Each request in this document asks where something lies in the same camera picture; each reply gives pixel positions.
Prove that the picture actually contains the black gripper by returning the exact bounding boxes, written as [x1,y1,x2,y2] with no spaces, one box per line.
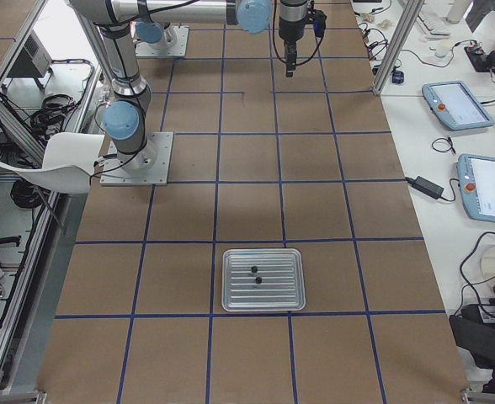
[278,0,327,78]

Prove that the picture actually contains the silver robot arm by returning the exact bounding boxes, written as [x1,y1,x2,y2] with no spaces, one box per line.
[68,0,327,99]
[135,21,178,47]

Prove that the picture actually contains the silver ribbed metal tray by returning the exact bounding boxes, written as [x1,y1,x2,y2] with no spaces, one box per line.
[221,248,306,312]

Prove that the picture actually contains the white paper cup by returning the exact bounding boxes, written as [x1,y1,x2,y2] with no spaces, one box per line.
[434,40,452,58]

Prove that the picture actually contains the far blue teach pendant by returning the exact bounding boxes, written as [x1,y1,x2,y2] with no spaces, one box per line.
[422,81,494,131]

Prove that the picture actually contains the blue teach pendant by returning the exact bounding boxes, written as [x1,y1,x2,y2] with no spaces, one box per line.
[422,81,494,131]
[456,154,495,223]

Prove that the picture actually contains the black power adapter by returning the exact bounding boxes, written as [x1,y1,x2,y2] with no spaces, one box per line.
[405,176,444,199]

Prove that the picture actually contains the near blue teach pendant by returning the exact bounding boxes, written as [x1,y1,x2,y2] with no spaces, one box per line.
[456,154,495,223]

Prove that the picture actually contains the white plastic chair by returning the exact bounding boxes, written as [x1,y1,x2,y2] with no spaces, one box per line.
[0,132,104,194]

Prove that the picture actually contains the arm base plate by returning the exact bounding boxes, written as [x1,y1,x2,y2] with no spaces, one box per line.
[136,25,189,59]
[99,132,173,187]

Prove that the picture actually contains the aluminium frame post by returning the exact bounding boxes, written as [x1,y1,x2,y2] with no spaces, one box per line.
[372,0,423,95]

